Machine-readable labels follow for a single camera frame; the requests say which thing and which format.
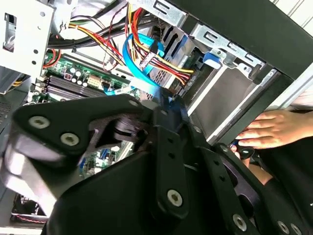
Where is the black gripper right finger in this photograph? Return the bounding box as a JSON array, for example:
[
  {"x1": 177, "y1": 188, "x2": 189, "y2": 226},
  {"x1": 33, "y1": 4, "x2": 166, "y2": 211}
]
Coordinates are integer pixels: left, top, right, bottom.
[{"x1": 175, "y1": 95, "x2": 306, "y2": 235}]

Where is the person's right hand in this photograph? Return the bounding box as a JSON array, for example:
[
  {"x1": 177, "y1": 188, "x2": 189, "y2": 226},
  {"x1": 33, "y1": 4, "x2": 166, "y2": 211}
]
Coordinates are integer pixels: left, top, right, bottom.
[{"x1": 236, "y1": 109, "x2": 313, "y2": 150}]

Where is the multicoloured power wire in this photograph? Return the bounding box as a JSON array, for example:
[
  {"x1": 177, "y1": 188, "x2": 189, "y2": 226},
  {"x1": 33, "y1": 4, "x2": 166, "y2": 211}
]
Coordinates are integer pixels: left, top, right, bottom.
[{"x1": 124, "y1": 2, "x2": 196, "y2": 95}]

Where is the blue data wire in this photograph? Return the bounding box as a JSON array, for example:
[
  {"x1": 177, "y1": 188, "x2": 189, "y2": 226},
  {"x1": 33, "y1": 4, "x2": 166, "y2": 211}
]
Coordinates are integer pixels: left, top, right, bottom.
[{"x1": 102, "y1": 33, "x2": 183, "y2": 112}]

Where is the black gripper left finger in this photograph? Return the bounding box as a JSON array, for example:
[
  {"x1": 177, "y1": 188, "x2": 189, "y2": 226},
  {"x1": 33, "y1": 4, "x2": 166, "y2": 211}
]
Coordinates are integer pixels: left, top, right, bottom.
[{"x1": 0, "y1": 92, "x2": 190, "y2": 219}]

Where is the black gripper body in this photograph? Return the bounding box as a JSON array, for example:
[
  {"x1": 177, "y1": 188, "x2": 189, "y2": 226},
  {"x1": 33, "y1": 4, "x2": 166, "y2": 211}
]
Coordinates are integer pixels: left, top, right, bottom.
[{"x1": 46, "y1": 151, "x2": 230, "y2": 235}]

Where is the round black tool blue ring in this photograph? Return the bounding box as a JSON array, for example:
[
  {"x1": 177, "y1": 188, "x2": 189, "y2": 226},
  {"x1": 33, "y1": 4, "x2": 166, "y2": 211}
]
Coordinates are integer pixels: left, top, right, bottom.
[{"x1": 231, "y1": 141, "x2": 256, "y2": 161}]

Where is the person's left hand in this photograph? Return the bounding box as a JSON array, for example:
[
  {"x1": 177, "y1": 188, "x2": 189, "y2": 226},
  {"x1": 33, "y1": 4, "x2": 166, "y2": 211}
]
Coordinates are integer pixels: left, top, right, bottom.
[{"x1": 248, "y1": 159, "x2": 274, "y2": 186}]

